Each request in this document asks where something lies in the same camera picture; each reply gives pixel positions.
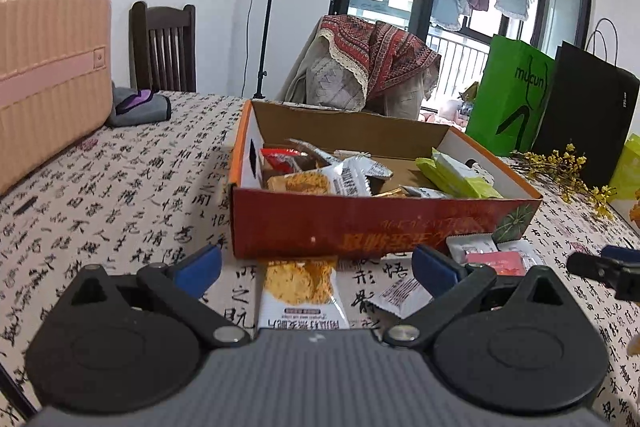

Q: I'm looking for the grey purple folded cloth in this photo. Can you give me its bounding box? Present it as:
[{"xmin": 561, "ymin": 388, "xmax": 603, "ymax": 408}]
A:
[{"xmin": 105, "ymin": 84, "xmax": 172, "ymax": 128}]

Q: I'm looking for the small white sachet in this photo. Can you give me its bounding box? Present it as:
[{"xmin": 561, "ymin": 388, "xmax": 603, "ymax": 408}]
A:
[{"xmin": 368, "ymin": 277, "xmax": 433, "ymax": 320}]

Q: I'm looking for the green mucun paper bag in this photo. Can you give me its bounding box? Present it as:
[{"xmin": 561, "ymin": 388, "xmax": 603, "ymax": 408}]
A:
[{"xmin": 466, "ymin": 35, "xmax": 555, "ymax": 156}]

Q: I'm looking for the chair under draped cloth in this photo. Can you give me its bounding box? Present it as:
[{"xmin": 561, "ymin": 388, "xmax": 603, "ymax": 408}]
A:
[{"xmin": 277, "ymin": 17, "xmax": 438, "ymax": 120}]

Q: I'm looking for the dark wooden chair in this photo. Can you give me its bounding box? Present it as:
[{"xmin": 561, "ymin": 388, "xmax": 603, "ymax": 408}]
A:
[{"xmin": 129, "ymin": 1, "xmax": 196, "ymax": 92}]

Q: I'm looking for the cracker packet with biscuit picture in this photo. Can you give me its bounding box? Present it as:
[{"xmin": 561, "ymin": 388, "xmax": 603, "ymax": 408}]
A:
[{"xmin": 257, "ymin": 259, "xmax": 350, "ymax": 331}]

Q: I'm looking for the orange cardboard box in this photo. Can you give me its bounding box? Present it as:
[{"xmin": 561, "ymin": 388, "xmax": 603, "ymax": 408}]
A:
[{"xmin": 229, "ymin": 101, "xmax": 542, "ymax": 260}]

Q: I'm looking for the black paper bag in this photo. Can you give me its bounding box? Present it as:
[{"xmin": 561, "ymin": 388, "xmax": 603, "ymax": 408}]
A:
[{"xmin": 532, "ymin": 42, "xmax": 639, "ymax": 186}]

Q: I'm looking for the red snack packet in box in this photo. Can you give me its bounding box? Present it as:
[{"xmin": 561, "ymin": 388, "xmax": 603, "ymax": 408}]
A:
[{"xmin": 260, "ymin": 147, "xmax": 316, "ymax": 174}]

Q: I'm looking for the pink vanity suitcase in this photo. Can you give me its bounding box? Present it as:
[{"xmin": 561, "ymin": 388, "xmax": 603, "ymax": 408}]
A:
[{"xmin": 1, "ymin": 0, "xmax": 113, "ymax": 192}]

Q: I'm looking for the yellow green bag at edge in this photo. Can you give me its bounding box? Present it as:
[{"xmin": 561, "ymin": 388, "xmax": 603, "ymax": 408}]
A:
[{"xmin": 610, "ymin": 133, "xmax": 640, "ymax": 233}]

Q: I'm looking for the red patterned draped cloth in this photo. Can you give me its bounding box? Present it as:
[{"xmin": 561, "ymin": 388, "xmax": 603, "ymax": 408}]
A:
[{"xmin": 317, "ymin": 15, "xmax": 440, "ymax": 100}]

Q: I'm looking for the pink small snack packet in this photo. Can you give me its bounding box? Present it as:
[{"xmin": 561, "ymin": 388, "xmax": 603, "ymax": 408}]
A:
[{"xmin": 466, "ymin": 251, "xmax": 526, "ymax": 277}]

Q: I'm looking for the white cracker snack packet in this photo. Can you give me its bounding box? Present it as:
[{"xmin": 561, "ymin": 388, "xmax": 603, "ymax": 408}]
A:
[{"xmin": 267, "ymin": 155, "xmax": 393, "ymax": 197}]

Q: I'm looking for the green white bar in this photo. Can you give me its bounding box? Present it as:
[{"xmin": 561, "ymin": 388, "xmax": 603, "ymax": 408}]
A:
[{"xmin": 416, "ymin": 148, "xmax": 502, "ymax": 199}]

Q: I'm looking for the yellow dried flower sprig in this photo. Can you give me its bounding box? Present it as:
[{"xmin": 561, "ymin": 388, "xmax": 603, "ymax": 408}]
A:
[{"xmin": 509, "ymin": 143, "xmax": 615, "ymax": 220}]

